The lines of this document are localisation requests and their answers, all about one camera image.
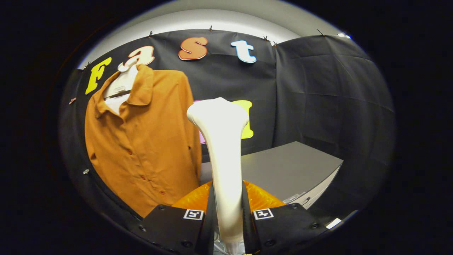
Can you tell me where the white mannequin torso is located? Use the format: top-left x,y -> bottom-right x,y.
103,58 -> 139,116

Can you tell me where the black backdrop cloth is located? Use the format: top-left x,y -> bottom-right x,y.
58,29 -> 396,234

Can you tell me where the orange-brown button shirt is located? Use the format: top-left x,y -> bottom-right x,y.
84,64 -> 203,218

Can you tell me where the row of black clips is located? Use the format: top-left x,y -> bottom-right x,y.
84,25 -> 325,68

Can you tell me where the grey cabinet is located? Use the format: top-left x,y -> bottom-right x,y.
200,141 -> 344,213

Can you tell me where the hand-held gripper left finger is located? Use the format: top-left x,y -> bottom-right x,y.
128,181 -> 216,255

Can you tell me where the white garment steamer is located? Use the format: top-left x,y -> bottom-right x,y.
187,97 -> 250,255

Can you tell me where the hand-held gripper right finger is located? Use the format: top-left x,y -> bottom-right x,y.
242,180 -> 328,255

